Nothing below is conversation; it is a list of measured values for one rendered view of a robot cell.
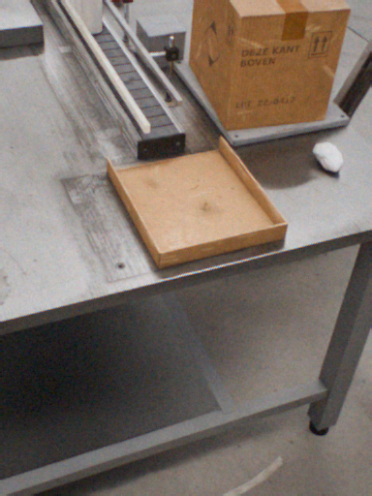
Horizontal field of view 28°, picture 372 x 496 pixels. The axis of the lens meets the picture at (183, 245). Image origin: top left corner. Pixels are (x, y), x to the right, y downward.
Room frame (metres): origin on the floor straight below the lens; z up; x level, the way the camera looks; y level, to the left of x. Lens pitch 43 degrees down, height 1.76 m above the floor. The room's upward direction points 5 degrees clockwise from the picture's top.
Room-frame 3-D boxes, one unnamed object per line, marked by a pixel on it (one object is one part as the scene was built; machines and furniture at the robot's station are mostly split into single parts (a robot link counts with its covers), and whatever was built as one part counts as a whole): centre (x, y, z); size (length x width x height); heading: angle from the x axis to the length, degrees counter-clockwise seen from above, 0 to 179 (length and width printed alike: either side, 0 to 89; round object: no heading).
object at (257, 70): (1.55, -0.13, 0.99); 0.30 x 0.24 x 0.27; 20
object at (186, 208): (1.13, -0.01, 0.85); 0.30 x 0.26 x 0.04; 26
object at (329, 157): (1.31, -0.29, 0.85); 0.08 x 0.07 x 0.04; 172
